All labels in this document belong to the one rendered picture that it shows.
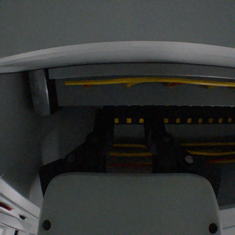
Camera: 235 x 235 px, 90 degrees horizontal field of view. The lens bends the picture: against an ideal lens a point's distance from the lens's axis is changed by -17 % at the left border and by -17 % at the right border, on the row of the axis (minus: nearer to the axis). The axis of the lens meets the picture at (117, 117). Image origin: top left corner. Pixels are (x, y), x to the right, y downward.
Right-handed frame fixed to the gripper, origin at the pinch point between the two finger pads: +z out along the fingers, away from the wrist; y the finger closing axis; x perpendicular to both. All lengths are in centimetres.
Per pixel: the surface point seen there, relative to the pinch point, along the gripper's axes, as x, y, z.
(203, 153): -13.4, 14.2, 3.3
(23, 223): -12.9, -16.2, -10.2
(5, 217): -27.7, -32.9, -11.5
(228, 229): -26.5, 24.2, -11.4
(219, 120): -8.1, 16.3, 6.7
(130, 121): -8.2, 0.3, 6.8
